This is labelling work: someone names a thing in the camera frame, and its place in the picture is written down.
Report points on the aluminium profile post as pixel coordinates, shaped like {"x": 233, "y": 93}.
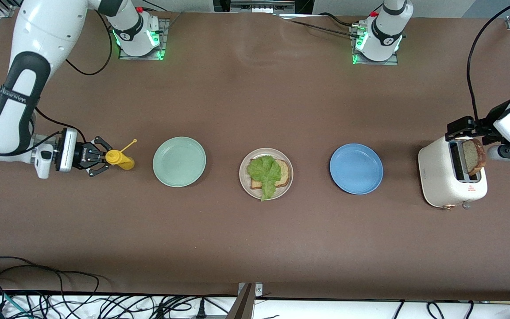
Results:
{"x": 244, "y": 305}

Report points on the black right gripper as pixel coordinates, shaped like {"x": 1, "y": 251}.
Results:
{"x": 81, "y": 155}

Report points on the green lettuce leaf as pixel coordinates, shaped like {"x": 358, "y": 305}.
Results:
{"x": 264, "y": 173}

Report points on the white toaster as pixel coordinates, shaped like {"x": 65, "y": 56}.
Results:
{"x": 436, "y": 177}

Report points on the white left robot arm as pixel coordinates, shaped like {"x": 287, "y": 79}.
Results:
{"x": 385, "y": 35}

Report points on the beige plate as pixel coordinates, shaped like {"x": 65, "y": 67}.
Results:
{"x": 244, "y": 177}

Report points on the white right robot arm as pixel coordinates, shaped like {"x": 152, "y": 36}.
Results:
{"x": 38, "y": 35}

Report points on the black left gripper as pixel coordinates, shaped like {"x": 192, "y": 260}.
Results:
{"x": 480, "y": 126}

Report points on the blue plate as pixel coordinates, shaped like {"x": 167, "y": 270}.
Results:
{"x": 356, "y": 169}

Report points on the mint green plate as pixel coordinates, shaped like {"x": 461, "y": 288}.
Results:
{"x": 179, "y": 161}

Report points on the black power plug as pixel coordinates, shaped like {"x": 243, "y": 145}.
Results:
{"x": 200, "y": 309}

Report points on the yellow mustard squeeze bottle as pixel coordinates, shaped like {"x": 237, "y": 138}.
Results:
{"x": 124, "y": 161}

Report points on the black metal equipment box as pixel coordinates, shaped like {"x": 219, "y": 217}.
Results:
{"x": 261, "y": 6}

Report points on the toasted bread slice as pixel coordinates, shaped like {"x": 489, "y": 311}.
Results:
{"x": 284, "y": 175}
{"x": 472, "y": 157}

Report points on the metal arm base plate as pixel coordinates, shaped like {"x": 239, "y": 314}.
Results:
{"x": 163, "y": 37}
{"x": 392, "y": 62}

